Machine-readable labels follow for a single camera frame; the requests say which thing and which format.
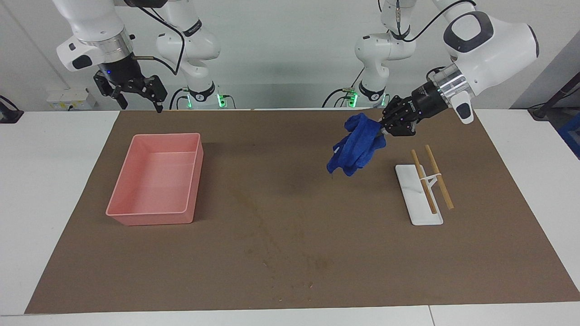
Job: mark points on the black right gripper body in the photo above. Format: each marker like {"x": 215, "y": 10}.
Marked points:
{"x": 120, "y": 72}

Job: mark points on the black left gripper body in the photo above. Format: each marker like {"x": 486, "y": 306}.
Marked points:
{"x": 426, "y": 102}

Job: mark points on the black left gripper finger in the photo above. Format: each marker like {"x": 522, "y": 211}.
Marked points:
{"x": 395, "y": 108}
{"x": 403, "y": 127}

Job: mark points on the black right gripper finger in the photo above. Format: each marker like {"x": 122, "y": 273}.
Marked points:
{"x": 156, "y": 90}
{"x": 108, "y": 88}

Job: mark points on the blue towel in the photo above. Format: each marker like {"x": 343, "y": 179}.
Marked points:
{"x": 358, "y": 145}

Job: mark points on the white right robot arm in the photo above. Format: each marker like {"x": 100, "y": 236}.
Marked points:
{"x": 90, "y": 22}

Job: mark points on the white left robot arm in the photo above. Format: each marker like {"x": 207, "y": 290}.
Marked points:
{"x": 494, "y": 45}

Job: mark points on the pink plastic bin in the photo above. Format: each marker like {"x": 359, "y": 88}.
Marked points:
{"x": 154, "y": 181}

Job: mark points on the white rack with wooden rods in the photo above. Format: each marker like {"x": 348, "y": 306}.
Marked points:
{"x": 423, "y": 217}

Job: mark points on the black clamp base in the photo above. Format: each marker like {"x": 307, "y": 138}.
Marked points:
{"x": 9, "y": 117}

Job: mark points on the black stand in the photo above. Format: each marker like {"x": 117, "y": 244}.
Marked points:
{"x": 539, "y": 113}

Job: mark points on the brown table mat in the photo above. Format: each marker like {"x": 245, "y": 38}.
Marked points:
{"x": 294, "y": 203}

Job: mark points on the blue crate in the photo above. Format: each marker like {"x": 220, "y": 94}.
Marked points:
{"x": 572, "y": 136}

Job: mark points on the white wall socket box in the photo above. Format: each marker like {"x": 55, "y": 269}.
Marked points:
{"x": 68, "y": 97}

